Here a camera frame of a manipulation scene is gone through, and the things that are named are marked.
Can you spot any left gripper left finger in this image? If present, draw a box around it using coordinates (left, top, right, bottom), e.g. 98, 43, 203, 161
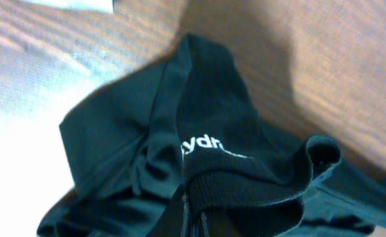
146, 184, 190, 237

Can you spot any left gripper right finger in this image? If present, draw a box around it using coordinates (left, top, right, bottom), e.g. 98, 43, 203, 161
204, 210, 242, 237

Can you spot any black t-shirt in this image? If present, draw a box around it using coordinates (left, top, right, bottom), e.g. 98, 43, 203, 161
37, 35, 386, 237

